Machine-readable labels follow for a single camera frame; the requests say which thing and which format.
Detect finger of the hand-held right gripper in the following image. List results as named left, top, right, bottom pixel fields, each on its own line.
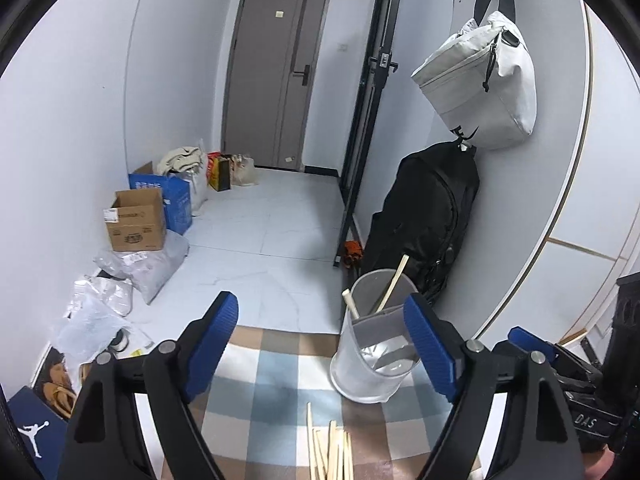
left=507, top=326, right=601, bottom=386

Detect black framed glass door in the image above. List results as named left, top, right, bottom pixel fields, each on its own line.
left=332, top=0, right=408, bottom=268

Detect blue cardboard box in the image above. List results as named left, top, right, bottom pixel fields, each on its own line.
left=128, top=161, right=193, bottom=235

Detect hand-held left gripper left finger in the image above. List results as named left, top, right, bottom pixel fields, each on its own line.
left=57, top=290, right=240, bottom=480

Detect checked mat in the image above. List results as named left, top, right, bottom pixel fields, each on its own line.
left=135, top=325, right=481, bottom=480

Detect grey entrance door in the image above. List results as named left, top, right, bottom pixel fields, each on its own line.
left=221, top=0, right=333, bottom=173

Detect light bamboo chopstick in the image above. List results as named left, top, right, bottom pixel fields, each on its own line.
left=375, top=255, right=410, bottom=313
left=342, top=288, right=362, bottom=321

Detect white and black sneaker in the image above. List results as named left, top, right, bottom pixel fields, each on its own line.
left=107, top=327, right=135, bottom=359

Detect clear plastic bags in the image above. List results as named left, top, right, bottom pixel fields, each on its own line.
left=50, top=275, right=136, bottom=361

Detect beige folded cloth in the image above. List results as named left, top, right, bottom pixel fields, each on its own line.
left=156, top=146, right=203, bottom=177

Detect brown shoe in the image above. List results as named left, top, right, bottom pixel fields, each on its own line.
left=32, top=381, right=77, bottom=419
left=47, top=350, right=78, bottom=386

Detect white plastic utensil holder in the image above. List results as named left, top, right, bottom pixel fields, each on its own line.
left=330, top=269, right=423, bottom=405

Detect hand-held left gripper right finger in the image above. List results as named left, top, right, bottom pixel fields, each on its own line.
left=402, top=292, right=586, bottom=480

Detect white tote bag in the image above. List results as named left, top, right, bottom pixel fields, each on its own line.
left=411, top=0, right=538, bottom=151

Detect pile of wooden chopsticks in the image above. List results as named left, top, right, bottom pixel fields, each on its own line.
left=306, top=402, right=355, bottom=480

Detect black backpack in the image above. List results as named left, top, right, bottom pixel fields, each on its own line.
left=360, top=141, right=481, bottom=303

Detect grey parcel bag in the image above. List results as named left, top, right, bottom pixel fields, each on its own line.
left=95, top=232, right=191, bottom=306

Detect white plastic bag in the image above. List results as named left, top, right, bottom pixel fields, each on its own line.
left=175, top=140, right=211, bottom=216

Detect white wardrobe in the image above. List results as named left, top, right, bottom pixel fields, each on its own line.
left=475, top=5, right=640, bottom=346

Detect dark blue shoe box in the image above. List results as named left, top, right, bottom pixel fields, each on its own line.
left=7, top=385, right=68, bottom=480

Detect brown cardboard box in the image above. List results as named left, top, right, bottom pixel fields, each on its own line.
left=103, top=189, right=167, bottom=252

